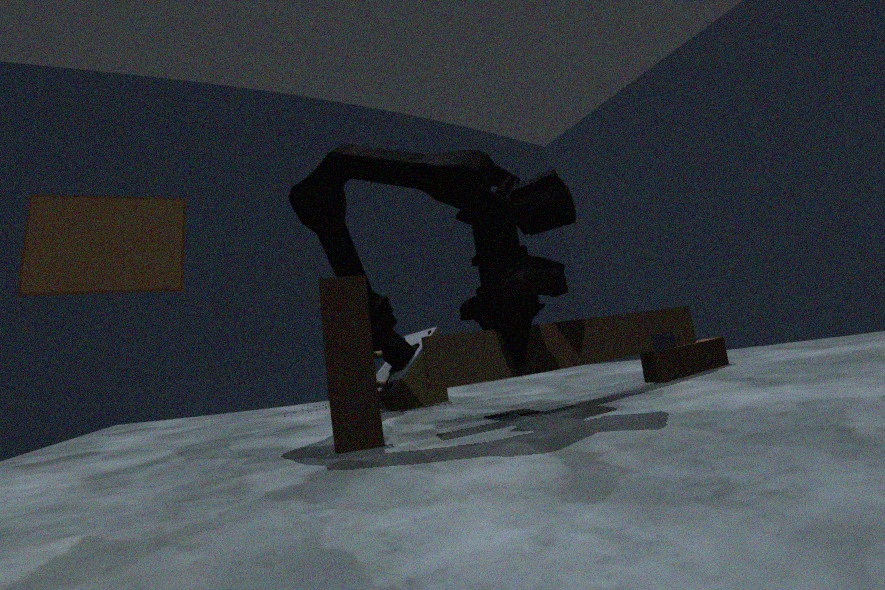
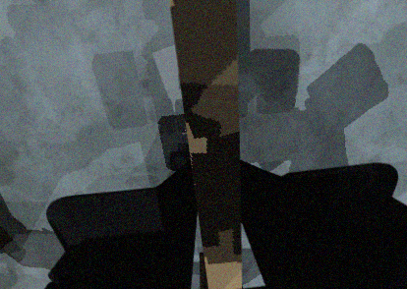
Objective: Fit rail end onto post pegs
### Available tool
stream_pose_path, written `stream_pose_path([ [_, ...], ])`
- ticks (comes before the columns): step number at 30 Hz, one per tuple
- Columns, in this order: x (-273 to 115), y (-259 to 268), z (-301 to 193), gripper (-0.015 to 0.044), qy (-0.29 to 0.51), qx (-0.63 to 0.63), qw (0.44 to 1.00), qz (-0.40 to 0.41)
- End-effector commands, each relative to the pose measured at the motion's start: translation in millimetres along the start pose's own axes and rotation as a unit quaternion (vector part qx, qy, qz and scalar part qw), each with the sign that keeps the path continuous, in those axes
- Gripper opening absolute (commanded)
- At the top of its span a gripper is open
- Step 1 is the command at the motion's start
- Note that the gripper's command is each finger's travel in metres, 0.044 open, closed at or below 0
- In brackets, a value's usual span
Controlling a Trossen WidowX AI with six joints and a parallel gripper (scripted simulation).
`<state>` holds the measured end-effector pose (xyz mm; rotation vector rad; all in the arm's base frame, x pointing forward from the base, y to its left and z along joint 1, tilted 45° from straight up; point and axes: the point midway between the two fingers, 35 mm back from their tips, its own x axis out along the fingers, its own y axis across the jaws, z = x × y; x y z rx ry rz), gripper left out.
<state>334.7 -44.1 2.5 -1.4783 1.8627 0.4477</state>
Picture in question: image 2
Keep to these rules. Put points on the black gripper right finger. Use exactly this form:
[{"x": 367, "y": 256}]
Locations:
[{"x": 271, "y": 206}]

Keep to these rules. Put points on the long brown wooden rail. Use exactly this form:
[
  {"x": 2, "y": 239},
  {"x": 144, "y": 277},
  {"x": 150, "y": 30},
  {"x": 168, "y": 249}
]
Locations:
[{"x": 206, "y": 44}]

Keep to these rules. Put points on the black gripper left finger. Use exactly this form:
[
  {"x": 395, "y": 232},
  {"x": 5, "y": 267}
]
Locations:
[{"x": 167, "y": 214}]

